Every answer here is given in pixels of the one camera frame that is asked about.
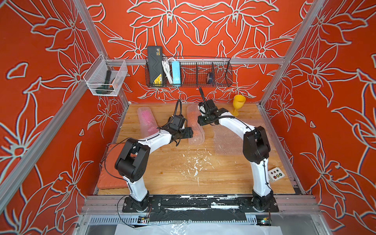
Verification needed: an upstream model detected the orange glass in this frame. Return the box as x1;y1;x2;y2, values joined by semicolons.
187;104;205;145

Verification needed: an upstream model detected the yellow plastic wine glass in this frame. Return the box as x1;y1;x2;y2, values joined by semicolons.
230;95;246;117

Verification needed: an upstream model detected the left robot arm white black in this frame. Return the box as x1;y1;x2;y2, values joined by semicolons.
115;115;193;211

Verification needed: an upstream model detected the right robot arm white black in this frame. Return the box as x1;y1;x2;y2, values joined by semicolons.
197;100;274;212

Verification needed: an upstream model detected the pink glass in bubble wrap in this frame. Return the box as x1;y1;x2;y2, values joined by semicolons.
137;107;159;138

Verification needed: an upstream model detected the small dark object in basket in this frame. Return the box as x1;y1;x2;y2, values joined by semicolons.
206;72;215;84

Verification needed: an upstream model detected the light blue power bank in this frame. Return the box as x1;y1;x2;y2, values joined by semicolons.
171;61;181;86

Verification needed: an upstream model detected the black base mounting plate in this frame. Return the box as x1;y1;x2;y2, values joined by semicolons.
122;194;279;212

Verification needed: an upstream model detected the black box in basket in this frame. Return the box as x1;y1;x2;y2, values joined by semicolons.
147;46;164;87

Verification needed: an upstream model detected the dark green tool in bin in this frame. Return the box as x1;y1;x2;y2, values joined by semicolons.
96;70;114;95

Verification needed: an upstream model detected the white button control box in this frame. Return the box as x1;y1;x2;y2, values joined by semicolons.
268;167;285;182

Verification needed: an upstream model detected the orange plastic tool case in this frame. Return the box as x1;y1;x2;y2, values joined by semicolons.
97;143;127;190

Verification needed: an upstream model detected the black wire wall basket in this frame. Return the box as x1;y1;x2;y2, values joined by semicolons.
145;56;233;88

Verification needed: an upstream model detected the white coiled cable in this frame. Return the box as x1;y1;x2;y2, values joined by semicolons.
161;57;176;84

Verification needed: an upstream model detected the clear acrylic wall bin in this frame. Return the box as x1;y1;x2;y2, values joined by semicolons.
83;54;128;97

